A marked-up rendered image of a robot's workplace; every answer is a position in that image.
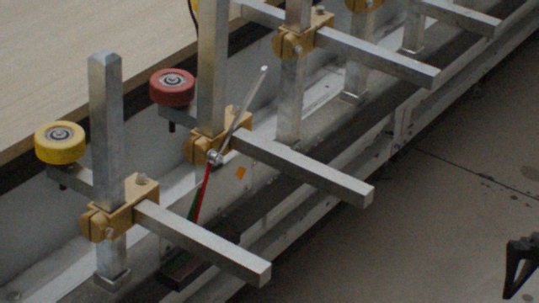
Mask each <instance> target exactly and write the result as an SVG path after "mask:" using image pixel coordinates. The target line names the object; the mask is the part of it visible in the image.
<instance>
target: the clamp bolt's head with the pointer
mask: <svg viewBox="0 0 539 303"><path fill-rule="evenodd" d="M214 150H215V149H213V148H212V149H210V151H209V152H208V154H207V157H206V160H207V161H208V165H207V169H206V172H205V177H204V181H203V184H202V188H201V191H200V197H199V200H198V203H197V206H196V210H195V216H194V219H193V223H196V222H197V221H198V218H199V214H200V208H201V205H202V201H203V199H204V195H205V190H206V186H207V183H208V179H209V177H210V170H211V164H210V155H211V153H212V152H213V151H214ZM221 160H222V154H219V155H218V156H217V157H216V159H215V164H217V163H220V162H221Z"/></svg>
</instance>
